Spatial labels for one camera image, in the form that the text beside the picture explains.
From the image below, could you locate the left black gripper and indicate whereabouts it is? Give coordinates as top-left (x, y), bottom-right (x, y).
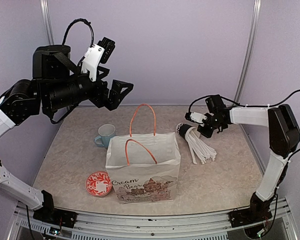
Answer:
top-left (43, 65), bottom-right (134, 112)

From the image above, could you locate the black cup holding straws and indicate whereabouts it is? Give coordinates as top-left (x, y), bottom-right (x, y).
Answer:
top-left (176, 122), bottom-right (197, 140)

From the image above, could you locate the cream bear paper bag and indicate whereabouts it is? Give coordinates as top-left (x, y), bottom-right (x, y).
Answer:
top-left (104, 103), bottom-right (182, 206)

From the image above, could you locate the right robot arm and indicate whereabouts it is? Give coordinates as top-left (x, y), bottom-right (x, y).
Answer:
top-left (188, 94), bottom-right (300, 222)

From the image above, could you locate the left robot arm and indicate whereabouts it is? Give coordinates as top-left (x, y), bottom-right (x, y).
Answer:
top-left (0, 43), bottom-right (134, 138)

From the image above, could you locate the white wrapped straws bundle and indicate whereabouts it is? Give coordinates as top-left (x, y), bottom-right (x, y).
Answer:
top-left (185, 127), bottom-right (217, 165)

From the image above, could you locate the light blue mug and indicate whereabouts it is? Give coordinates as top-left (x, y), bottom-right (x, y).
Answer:
top-left (93, 124), bottom-right (116, 149)

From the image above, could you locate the red patterned bowl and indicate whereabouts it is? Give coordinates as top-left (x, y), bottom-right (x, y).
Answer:
top-left (85, 171), bottom-right (113, 197)

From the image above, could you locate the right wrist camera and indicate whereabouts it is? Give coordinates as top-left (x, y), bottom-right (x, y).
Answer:
top-left (185, 112), bottom-right (208, 125)

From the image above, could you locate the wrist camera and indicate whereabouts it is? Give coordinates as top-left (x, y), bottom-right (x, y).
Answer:
top-left (185, 112), bottom-right (208, 125)
top-left (79, 37), bottom-right (116, 82)

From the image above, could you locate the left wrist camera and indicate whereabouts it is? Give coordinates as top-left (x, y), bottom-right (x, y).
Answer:
top-left (79, 37), bottom-right (116, 82)

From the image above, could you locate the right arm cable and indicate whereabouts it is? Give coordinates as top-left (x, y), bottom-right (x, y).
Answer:
top-left (188, 89), bottom-right (300, 156)

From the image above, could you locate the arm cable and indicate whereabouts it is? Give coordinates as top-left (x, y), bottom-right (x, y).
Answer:
top-left (188, 89), bottom-right (300, 156)
top-left (61, 18), bottom-right (95, 48)

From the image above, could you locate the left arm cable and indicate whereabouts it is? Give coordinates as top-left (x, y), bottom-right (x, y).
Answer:
top-left (61, 18), bottom-right (95, 48)

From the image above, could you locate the right aluminium post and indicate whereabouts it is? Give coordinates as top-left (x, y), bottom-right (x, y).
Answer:
top-left (233, 0), bottom-right (262, 103)

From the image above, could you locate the aluminium post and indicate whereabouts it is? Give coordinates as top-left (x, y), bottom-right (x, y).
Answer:
top-left (233, 0), bottom-right (262, 103)
top-left (39, 0), bottom-right (55, 45)

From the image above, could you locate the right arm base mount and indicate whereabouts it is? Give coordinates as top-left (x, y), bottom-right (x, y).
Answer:
top-left (228, 192), bottom-right (275, 228)

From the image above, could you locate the left aluminium post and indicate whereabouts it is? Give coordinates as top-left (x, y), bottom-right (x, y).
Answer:
top-left (39, 0), bottom-right (55, 45)

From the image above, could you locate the aluminium front rail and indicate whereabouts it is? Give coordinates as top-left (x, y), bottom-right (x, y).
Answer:
top-left (4, 199), bottom-right (300, 240)

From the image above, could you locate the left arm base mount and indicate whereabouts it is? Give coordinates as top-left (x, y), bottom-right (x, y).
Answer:
top-left (33, 190), bottom-right (78, 229)

